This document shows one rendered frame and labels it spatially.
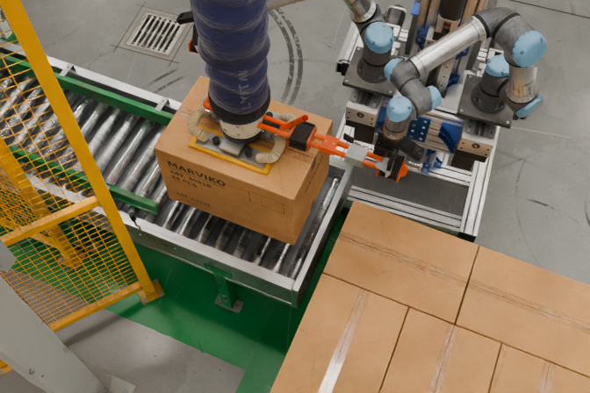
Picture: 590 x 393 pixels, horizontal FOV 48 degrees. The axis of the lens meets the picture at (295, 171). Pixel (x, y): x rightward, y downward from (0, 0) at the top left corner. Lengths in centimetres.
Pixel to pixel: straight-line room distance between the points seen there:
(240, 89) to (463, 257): 134
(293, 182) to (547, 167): 197
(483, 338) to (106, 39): 300
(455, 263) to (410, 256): 20
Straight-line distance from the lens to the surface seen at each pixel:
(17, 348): 247
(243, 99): 233
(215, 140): 260
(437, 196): 360
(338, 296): 292
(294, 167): 257
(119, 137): 341
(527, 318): 305
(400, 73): 227
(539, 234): 388
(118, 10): 478
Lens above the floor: 326
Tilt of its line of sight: 58 degrees down
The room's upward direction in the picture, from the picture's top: straight up
